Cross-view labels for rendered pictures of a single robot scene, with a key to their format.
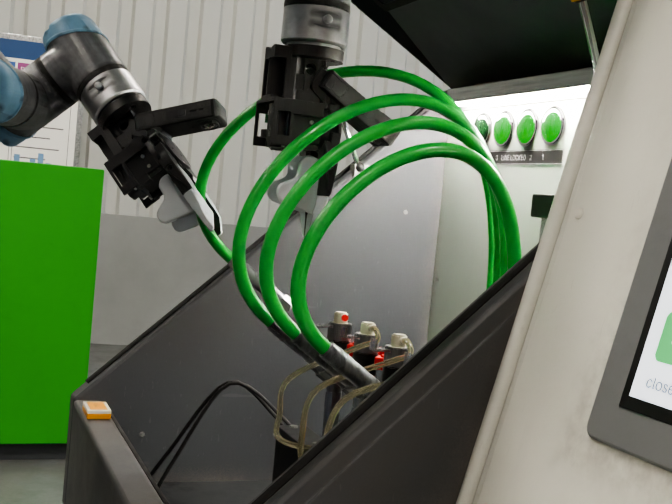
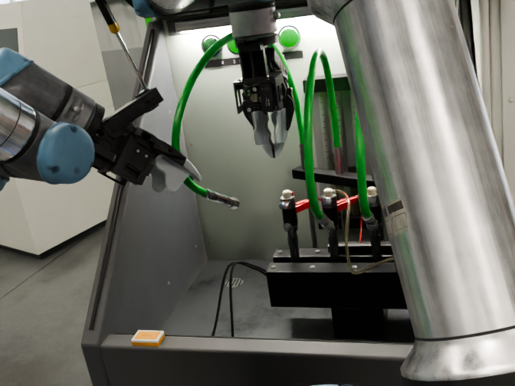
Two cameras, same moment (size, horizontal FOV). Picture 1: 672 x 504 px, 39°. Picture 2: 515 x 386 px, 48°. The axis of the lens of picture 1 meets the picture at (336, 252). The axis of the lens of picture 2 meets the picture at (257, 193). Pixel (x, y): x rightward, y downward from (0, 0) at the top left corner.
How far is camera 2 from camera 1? 101 cm
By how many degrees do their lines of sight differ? 52
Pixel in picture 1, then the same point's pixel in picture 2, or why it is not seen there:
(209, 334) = (132, 248)
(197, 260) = not seen: outside the picture
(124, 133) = (103, 139)
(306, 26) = (269, 24)
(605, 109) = (503, 46)
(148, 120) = (119, 121)
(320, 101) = (270, 70)
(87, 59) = (52, 89)
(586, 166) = (503, 76)
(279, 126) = (273, 96)
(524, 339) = not seen: hidden behind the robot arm
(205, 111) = (156, 99)
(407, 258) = not seen: hidden behind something
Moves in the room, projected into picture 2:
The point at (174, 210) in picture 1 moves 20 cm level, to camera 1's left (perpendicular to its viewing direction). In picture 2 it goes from (178, 178) to (79, 229)
